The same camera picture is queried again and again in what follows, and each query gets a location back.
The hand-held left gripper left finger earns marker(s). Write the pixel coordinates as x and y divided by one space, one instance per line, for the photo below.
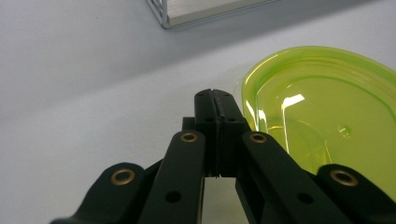
207 124

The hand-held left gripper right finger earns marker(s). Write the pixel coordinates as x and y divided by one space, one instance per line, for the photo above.
230 124

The green translucent plastic container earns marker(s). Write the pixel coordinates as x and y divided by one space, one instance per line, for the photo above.
327 109

